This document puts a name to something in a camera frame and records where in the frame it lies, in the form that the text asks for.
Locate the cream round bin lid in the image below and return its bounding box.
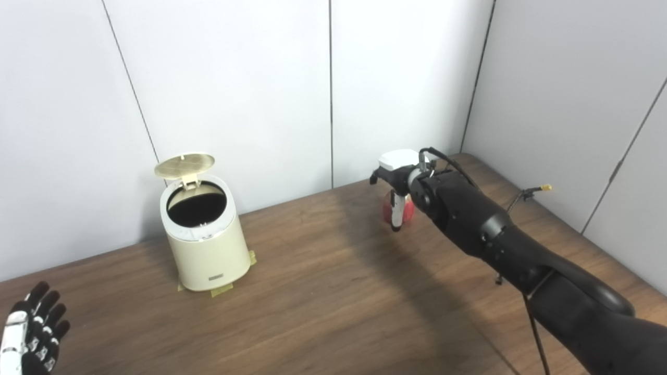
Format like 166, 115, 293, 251
154, 152, 216, 181

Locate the red apple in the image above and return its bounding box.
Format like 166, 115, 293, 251
382, 190, 416, 226

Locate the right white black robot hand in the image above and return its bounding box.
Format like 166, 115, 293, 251
369, 149, 433, 233

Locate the cream-colored cylindrical bin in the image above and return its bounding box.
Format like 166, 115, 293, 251
154, 152, 252, 292

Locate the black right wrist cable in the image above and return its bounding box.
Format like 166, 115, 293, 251
418, 147, 480, 191

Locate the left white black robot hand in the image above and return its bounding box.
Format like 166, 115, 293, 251
0, 281, 71, 375

